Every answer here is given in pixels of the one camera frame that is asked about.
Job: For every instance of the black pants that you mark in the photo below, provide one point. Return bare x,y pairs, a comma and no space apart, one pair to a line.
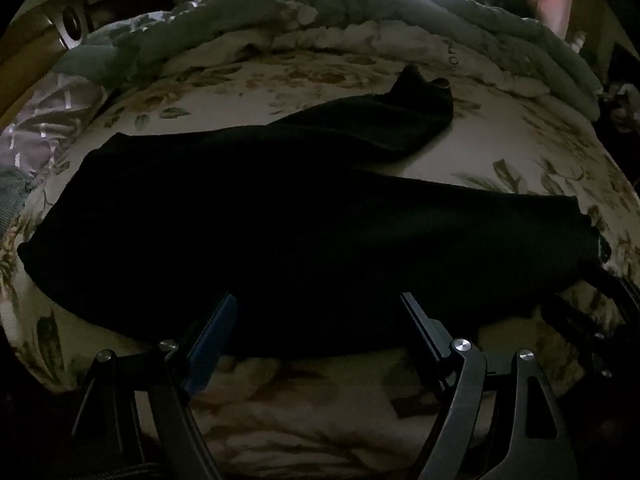
300,235

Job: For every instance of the wooden headboard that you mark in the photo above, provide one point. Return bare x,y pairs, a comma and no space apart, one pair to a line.
30,35

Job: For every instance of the green knit cloth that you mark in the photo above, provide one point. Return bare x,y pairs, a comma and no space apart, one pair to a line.
11,195

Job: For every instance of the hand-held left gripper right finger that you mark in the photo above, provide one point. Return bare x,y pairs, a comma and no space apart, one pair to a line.
425,330

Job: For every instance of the floral bed blanket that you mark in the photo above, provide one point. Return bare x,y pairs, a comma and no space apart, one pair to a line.
500,150

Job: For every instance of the round metal headboard fitting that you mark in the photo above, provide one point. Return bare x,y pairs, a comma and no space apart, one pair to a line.
72,22

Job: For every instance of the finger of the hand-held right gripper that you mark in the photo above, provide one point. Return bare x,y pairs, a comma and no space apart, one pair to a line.
617,287
575,327

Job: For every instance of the white cloth bundle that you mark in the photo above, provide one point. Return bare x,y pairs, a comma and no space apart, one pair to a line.
625,97

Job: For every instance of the small white bottles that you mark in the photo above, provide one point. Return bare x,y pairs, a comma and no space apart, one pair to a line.
578,40

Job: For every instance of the dark framed screen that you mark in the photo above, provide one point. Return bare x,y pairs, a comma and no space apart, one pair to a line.
622,62

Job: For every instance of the purple patterned pillow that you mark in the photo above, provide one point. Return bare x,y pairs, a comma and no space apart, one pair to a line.
45,110

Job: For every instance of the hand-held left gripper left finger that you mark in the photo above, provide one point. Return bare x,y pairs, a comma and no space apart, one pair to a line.
212,345

